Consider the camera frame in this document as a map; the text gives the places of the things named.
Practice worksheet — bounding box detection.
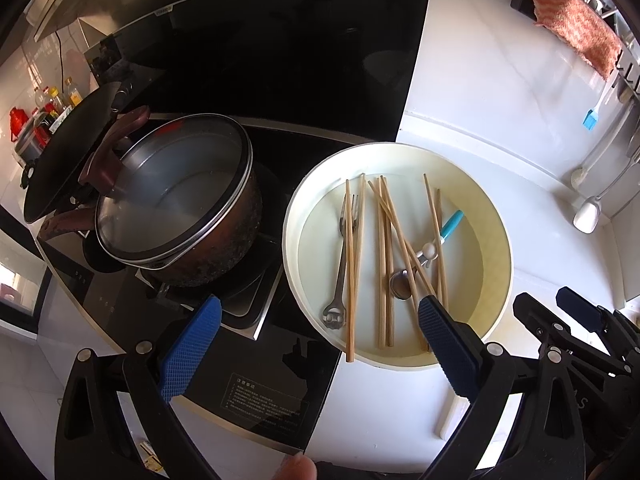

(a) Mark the blue handled steel spoon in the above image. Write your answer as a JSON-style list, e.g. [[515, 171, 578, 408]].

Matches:
[[389, 210, 465, 301]]

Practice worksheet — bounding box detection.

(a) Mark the white bottle brush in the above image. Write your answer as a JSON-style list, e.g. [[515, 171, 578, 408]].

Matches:
[[570, 105, 633, 191]]

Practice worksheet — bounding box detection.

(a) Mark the steel fork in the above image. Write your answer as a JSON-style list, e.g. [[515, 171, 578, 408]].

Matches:
[[322, 192, 362, 331]]

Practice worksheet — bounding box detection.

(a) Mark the person's left hand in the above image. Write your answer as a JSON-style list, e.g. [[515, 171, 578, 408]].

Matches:
[[280, 452, 318, 480]]

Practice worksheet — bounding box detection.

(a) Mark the white round bowl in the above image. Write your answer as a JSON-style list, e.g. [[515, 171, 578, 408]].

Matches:
[[282, 142, 513, 371]]

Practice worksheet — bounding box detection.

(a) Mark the blue silicone brush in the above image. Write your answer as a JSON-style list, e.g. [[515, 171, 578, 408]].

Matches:
[[582, 75, 616, 132]]

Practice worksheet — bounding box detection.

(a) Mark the pile of wooden chopsticks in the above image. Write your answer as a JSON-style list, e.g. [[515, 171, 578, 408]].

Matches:
[[342, 172, 451, 363]]

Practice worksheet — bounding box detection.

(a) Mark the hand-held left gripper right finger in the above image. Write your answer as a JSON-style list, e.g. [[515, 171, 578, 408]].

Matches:
[[417, 296, 587, 480]]

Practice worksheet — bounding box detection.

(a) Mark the black wok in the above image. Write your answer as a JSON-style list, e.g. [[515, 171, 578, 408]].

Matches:
[[22, 82, 153, 226]]

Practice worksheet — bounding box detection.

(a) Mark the pink checked cloth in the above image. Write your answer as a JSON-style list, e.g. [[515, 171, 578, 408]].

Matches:
[[525, 0, 623, 81]]

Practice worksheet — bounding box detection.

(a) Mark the black utensil rack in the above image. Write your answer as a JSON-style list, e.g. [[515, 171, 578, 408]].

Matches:
[[500, 0, 640, 96]]

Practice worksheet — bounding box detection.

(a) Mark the red bag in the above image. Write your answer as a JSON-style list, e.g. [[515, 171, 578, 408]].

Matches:
[[9, 106, 31, 143]]

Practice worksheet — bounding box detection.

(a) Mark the black range hood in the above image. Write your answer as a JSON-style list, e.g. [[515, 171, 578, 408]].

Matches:
[[35, 0, 436, 146]]

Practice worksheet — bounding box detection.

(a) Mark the dark pot with glass lid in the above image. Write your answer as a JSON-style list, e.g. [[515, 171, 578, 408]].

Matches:
[[39, 112, 263, 288]]

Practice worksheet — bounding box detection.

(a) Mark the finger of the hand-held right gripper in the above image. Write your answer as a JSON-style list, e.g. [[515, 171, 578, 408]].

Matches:
[[556, 286, 607, 334], [514, 291, 567, 349]]

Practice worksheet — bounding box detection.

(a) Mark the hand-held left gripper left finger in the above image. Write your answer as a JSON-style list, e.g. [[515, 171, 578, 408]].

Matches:
[[54, 296, 223, 480]]

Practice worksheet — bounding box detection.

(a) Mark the black glass cooktop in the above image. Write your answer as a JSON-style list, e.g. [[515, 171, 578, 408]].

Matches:
[[37, 125, 346, 451]]

